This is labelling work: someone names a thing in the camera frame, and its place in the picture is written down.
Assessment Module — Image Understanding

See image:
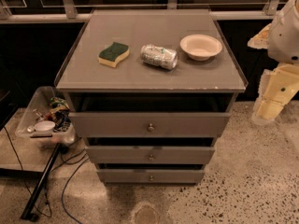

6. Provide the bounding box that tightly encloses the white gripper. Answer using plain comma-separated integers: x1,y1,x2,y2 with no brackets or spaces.
256,63,299,119

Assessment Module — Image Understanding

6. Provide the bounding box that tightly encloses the grey drawer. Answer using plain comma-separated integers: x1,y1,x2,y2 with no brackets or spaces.
97,163,205,184
86,138,215,164
70,93,230,137

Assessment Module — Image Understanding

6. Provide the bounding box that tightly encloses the black metal bar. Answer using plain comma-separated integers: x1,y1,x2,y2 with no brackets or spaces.
21,143,62,221

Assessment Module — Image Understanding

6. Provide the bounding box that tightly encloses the small white bowl in bin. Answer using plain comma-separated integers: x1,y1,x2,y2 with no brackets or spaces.
35,120,55,132

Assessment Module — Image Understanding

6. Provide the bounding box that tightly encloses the blue cable on floor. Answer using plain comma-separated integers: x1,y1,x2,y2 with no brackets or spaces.
60,157,91,224

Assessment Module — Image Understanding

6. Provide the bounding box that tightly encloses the grey bottom drawer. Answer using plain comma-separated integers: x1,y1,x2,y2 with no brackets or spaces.
97,163,205,184

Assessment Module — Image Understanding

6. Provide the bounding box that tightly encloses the grey drawer cabinet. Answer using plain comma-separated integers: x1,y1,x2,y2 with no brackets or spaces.
54,8,249,185

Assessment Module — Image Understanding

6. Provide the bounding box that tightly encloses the metal railing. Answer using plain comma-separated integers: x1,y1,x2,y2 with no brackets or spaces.
0,0,288,23

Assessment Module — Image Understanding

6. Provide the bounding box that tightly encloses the clear plastic bin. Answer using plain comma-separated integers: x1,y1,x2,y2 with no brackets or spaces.
15,86,76,148

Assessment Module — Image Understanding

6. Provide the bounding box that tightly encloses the grey top drawer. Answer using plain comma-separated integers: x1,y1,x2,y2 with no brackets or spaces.
70,93,230,137

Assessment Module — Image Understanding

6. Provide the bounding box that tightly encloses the green yellow sponge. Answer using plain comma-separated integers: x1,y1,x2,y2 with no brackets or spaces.
98,42,130,68

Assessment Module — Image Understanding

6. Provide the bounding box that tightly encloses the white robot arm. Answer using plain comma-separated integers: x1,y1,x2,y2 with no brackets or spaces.
248,0,299,123

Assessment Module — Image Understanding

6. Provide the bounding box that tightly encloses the black cable on floor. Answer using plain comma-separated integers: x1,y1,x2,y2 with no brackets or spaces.
3,126,53,218

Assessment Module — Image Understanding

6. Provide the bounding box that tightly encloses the crushed silver can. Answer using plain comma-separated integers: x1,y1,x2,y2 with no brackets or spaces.
140,44,178,70

